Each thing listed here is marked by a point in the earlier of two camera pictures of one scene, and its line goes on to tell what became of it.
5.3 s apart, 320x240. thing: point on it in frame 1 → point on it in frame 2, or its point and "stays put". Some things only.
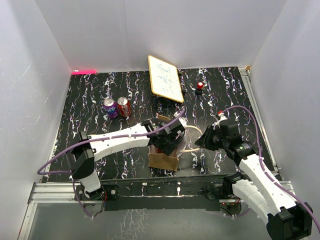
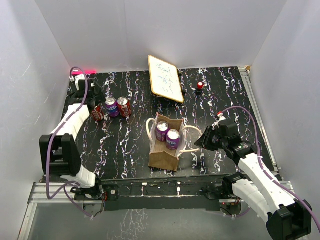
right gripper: (204, 141) stays put
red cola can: (124, 108) stays put
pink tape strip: (84, 72) stays put
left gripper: (166, 149) → (99, 98)
